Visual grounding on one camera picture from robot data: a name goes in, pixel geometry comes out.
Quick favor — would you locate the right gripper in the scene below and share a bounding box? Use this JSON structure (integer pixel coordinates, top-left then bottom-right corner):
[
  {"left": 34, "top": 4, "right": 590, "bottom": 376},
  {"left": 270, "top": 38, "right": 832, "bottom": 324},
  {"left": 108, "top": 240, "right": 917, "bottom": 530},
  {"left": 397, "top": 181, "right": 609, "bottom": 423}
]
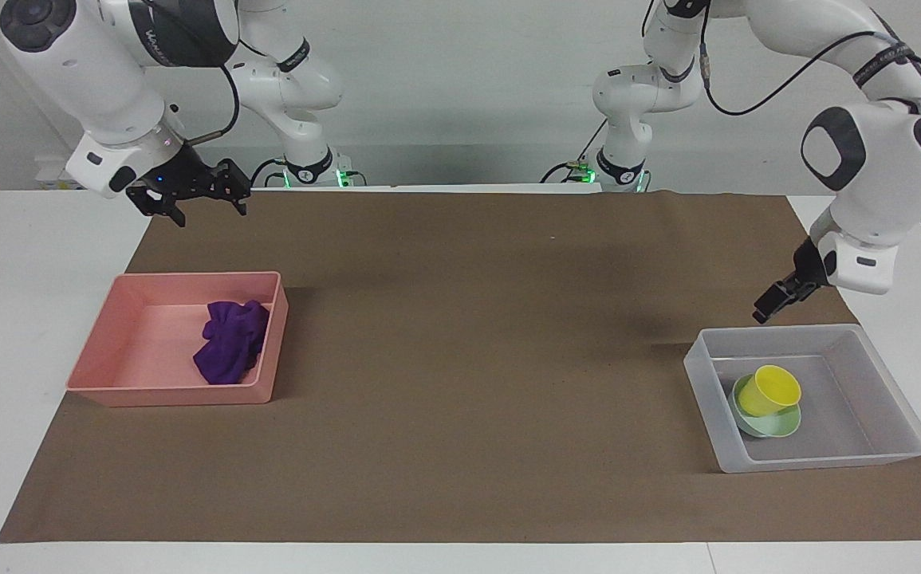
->
[{"left": 127, "top": 142, "right": 252, "bottom": 228}]

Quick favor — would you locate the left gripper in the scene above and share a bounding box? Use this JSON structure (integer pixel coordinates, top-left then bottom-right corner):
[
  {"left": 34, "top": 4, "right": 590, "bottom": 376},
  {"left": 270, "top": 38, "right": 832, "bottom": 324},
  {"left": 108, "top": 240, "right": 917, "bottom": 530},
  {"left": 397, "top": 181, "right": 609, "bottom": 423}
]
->
[{"left": 793, "top": 238, "right": 829, "bottom": 289}]

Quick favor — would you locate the yellow plastic cup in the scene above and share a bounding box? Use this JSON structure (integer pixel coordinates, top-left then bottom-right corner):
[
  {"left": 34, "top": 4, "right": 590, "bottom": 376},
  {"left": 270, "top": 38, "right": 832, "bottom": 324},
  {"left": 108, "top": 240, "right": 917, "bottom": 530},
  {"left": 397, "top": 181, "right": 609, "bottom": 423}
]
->
[{"left": 738, "top": 365, "right": 802, "bottom": 418}]

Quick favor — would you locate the clear plastic tray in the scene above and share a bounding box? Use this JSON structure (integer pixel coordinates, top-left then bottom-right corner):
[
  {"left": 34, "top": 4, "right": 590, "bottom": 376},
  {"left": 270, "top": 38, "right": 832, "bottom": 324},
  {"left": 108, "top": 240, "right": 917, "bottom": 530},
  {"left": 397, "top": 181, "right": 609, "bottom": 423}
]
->
[{"left": 683, "top": 324, "right": 921, "bottom": 474}]

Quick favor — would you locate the purple cloth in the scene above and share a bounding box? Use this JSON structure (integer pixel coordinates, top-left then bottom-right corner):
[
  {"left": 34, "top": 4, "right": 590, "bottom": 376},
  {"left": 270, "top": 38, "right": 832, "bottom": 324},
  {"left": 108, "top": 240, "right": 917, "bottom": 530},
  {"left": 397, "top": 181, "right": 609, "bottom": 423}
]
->
[{"left": 193, "top": 300, "right": 271, "bottom": 386}]

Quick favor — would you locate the light green saucer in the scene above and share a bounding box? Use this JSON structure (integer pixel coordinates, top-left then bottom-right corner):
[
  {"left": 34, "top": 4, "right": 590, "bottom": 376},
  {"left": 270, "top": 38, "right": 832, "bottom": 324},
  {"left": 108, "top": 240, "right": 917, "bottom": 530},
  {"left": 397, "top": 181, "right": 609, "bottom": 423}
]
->
[{"left": 730, "top": 373, "right": 802, "bottom": 438}]

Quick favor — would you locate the pink plastic tray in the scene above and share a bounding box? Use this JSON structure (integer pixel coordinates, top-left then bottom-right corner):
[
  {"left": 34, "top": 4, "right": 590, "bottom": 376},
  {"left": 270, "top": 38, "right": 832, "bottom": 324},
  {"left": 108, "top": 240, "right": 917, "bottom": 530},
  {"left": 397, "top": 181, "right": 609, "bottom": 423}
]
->
[{"left": 66, "top": 271, "right": 289, "bottom": 407}]

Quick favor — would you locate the black cable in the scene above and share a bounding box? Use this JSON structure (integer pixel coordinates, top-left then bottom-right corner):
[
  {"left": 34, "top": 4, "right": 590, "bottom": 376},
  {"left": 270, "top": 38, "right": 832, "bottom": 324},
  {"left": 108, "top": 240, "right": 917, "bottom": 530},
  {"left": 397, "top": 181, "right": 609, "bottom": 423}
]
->
[
  {"left": 251, "top": 158, "right": 289, "bottom": 188},
  {"left": 186, "top": 62, "right": 242, "bottom": 148},
  {"left": 540, "top": 118, "right": 612, "bottom": 184},
  {"left": 698, "top": 30, "right": 921, "bottom": 116}
]

